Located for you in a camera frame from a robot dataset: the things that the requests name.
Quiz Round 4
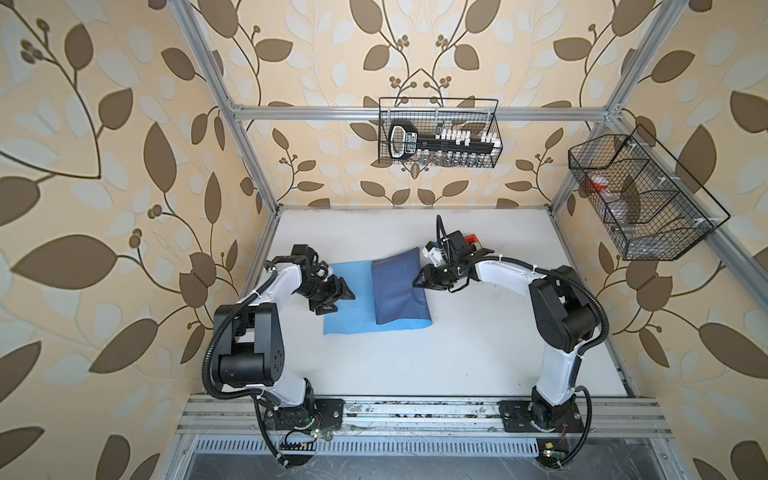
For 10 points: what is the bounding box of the red capped clear container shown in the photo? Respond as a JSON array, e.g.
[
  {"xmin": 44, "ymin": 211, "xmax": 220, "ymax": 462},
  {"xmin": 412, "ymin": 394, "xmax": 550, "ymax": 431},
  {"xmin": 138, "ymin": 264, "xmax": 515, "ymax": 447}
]
[{"xmin": 584, "ymin": 175, "xmax": 610, "ymax": 194}]

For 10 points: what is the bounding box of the dark blue gift box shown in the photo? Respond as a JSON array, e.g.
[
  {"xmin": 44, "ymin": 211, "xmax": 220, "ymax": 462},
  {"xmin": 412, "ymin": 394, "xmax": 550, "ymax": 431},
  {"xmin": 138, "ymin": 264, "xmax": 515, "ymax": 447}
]
[{"xmin": 371, "ymin": 248, "xmax": 432, "ymax": 331}]

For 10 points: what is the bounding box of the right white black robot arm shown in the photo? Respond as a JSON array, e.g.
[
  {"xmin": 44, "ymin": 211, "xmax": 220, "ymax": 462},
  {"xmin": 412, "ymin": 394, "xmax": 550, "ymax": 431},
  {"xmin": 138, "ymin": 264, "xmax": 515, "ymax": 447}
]
[{"xmin": 413, "ymin": 217, "xmax": 609, "ymax": 432}]

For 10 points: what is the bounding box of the black wire basket back wall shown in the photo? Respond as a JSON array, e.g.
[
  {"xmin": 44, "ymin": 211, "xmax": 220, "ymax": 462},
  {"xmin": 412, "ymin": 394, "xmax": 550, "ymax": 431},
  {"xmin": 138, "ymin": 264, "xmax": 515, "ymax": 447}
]
[{"xmin": 377, "ymin": 96, "xmax": 503, "ymax": 169}]

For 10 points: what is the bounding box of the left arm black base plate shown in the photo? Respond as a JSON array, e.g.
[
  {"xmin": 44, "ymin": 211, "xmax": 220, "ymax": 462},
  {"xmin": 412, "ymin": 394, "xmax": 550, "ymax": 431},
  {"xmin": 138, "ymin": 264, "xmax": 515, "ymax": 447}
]
[{"xmin": 265, "ymin": 398, "xmax": 345, "ymax": 432}]

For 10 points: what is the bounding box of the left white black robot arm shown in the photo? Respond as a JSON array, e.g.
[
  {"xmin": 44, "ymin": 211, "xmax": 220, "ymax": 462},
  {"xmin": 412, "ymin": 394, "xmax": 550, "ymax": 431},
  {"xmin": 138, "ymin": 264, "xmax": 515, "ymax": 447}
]
[{"xmin": 202, "ymin": 244, "xmax": 355, "ymax": 430}]

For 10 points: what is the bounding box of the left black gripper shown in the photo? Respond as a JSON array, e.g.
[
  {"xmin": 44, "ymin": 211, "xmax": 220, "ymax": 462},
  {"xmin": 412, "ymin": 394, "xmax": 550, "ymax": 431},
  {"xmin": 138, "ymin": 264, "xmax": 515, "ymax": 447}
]
[{"xmin": 295, "ymin": 276, "xmax": 354, "ymax": 314}]

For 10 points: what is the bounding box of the black wire basket right wall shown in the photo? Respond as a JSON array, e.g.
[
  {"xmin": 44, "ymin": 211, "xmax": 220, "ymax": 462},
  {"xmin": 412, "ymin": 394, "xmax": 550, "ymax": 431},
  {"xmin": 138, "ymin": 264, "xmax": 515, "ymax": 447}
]
[{"xmin": 568, "ymin": 124, "xmax": 731, "ymax": 261}]

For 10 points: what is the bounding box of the black socket wrench set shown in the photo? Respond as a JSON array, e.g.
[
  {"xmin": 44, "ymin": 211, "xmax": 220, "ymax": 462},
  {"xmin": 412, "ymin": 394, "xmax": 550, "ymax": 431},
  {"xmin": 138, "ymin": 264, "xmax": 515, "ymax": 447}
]
[{"xmin": 379, "ymin": 120, "xmax": 503, "ymax": 162}]

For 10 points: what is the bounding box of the light blue wrapping paper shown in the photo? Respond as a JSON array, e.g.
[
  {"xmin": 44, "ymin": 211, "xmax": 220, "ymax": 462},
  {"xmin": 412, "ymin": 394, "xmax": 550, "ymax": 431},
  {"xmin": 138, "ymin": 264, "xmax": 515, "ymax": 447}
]
[{"xmin": 322, "ymin": 260, "xmax": 434, "ymax": 336}]

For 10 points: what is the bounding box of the black wire basket wall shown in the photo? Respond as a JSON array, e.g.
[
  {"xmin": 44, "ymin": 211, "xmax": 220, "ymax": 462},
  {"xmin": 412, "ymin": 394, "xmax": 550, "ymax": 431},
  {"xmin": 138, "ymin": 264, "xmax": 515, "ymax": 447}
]
[
  {"xmin": 377, "ymin": 96, "xmax": 503, "ymax": 169},
  {"xmin": 568, "ymin": 124, "xmax": 731, "ymax": 261}
]

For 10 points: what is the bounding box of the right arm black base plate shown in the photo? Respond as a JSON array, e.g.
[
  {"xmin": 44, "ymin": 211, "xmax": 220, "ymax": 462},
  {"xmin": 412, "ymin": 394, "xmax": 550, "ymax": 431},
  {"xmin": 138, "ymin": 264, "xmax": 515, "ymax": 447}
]
[{"xmin": 498, "ymin": 397, "xmax": 586, "ymax": 435}]

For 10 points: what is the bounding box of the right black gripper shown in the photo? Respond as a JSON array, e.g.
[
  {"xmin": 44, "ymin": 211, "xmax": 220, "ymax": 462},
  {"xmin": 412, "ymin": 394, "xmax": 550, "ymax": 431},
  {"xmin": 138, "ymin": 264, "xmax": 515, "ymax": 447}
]
[{"xmin": 412, "ymin": 261, "xmax": 459, "ymax": 291}]

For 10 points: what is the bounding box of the aluminium front rail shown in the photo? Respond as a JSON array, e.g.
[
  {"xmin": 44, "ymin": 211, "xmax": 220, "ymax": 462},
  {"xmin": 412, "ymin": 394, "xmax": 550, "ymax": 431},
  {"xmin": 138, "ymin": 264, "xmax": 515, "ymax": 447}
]
[{"xmin": 175, "ymin": 394, "xmax": 673, "ymax": 439}]

